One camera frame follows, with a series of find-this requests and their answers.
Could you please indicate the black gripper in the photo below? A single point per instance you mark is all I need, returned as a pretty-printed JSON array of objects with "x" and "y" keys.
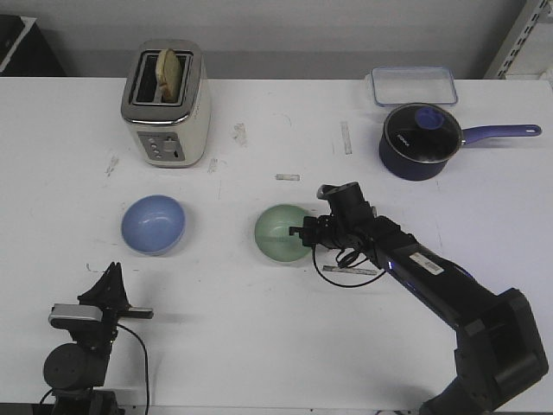
[
  {"x": 101, "y": 336},
  {"x": 322, "y": 230}
]

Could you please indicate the green bowl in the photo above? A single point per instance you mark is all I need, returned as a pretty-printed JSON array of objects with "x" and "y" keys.
[{"x": 271, "y": 233}]

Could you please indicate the blue bowl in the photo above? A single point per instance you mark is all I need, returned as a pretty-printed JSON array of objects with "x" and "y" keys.
[{"x": 154, "y": 224}]

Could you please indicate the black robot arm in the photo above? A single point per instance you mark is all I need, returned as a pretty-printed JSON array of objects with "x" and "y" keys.
[
  {"x": 499, "y": 350},
  {"x": 76, "y": 371}
]

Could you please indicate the dark blue saucepan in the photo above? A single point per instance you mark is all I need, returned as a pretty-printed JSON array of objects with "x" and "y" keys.
[{"x": 416, "y": 171}]

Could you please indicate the glass pot lid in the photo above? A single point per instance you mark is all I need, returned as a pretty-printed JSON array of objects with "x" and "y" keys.
[{"x": 422, "y": 132}]

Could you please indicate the clear plastic food container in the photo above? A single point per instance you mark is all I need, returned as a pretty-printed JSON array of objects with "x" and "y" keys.
[{"x": 392, "y": 86}]

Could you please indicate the cream silver toaster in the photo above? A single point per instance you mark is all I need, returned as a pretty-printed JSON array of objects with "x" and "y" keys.
[{"x": 169, "y": 135}]

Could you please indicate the toast bread slice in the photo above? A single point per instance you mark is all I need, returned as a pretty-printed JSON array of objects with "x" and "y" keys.
[{"x": 168, "y": 74}]

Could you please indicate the black box in corner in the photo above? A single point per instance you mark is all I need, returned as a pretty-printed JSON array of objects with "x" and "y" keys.
[{"x": 25, "y": 51}]

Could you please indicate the white metal shelf upright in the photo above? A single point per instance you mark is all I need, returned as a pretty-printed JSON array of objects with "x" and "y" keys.
[{"x": 526, "y": 51}]

